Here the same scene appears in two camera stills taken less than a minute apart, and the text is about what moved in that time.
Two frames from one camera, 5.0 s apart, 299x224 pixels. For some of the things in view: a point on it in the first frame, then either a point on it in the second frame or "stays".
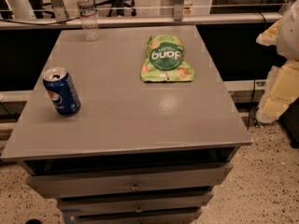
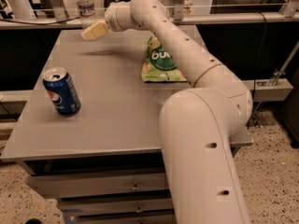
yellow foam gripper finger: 268,37 → 94,31
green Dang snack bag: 165,61 stays
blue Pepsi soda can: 62,91 stays
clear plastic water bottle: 86,4 stays
